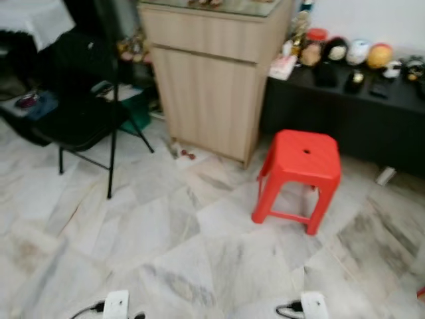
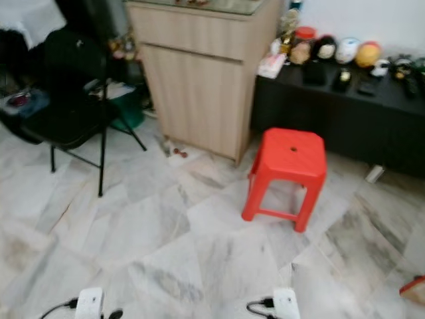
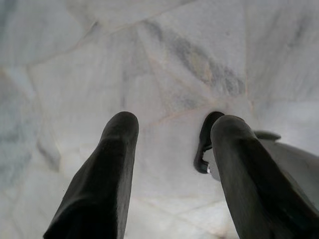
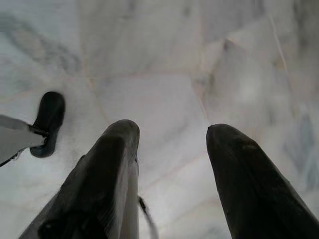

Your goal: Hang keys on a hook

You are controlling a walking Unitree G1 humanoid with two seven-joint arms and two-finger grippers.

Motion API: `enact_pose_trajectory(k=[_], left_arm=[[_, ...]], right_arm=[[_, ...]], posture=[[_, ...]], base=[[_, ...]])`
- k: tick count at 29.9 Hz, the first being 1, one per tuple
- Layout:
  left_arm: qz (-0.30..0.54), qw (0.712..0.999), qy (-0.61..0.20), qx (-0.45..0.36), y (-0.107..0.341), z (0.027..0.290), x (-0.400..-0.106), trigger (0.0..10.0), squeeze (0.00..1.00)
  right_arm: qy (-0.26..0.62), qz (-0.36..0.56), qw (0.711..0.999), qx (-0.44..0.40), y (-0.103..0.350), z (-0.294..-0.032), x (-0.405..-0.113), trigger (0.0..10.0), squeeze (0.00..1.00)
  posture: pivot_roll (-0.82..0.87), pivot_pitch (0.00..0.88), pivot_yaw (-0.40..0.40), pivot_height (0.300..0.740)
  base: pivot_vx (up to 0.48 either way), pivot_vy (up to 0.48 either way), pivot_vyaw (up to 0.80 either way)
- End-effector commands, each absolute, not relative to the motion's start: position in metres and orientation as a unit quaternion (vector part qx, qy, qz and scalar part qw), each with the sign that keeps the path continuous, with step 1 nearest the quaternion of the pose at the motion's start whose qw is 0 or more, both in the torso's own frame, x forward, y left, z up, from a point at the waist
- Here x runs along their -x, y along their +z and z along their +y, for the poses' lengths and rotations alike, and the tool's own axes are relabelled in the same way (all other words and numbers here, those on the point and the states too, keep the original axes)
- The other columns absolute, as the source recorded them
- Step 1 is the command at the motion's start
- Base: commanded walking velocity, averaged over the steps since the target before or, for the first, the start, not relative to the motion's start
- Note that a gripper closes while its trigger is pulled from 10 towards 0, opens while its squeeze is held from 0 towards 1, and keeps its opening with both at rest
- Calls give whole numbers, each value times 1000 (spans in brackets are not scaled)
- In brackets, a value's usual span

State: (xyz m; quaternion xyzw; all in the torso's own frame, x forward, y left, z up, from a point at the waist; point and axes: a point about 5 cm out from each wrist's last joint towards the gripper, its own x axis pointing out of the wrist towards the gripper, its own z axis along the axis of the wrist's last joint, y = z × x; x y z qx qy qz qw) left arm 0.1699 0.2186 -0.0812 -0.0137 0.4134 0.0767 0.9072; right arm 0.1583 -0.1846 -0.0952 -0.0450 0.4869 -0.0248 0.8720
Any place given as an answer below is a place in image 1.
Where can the dark round bowl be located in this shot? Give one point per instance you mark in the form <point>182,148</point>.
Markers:
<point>28,101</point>

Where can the floral tissue pack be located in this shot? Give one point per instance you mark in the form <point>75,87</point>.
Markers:
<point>283,68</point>

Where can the black low sideboard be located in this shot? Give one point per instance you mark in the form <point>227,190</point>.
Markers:
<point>345,126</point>

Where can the black knitted pouch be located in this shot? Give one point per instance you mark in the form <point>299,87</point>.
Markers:
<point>325,76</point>

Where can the white sideboard foot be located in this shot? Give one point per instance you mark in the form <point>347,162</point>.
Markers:
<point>386,176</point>

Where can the red plastic stool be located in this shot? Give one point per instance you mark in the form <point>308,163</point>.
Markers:
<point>299,156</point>

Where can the yellow round figure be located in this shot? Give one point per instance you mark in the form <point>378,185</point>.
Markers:
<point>380,56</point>

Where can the black folding chair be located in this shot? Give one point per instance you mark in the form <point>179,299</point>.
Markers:
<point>80,119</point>

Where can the colourful toy pile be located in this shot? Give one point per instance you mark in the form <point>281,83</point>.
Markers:
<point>133,48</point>

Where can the small white black figure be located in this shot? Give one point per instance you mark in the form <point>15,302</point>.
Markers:
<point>393,68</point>

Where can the light wooden cabinet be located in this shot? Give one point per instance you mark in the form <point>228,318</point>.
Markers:
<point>206,100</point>

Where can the table with white cloth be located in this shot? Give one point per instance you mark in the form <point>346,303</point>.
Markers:
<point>33,20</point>

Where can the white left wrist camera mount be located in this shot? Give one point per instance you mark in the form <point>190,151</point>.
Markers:
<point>116,306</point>

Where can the black remote control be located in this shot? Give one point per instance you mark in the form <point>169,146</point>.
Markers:
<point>380,90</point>

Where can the white round figure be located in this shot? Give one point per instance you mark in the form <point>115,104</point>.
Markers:
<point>358,52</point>

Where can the dark small figure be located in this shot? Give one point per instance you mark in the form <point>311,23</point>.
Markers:
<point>413,68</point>

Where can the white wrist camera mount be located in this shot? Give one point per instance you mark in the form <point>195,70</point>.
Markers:
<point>313,306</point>
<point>116,306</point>

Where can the black round figure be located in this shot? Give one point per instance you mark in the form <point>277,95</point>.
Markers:
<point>335,52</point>

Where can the red brown box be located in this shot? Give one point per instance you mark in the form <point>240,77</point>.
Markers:
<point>421,293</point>

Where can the green box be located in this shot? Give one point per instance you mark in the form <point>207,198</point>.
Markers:
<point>139,113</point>

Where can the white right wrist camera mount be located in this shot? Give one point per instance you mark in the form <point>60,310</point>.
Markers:
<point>313,306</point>

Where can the small red dumbbell toy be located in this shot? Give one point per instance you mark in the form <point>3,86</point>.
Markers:
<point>186,155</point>

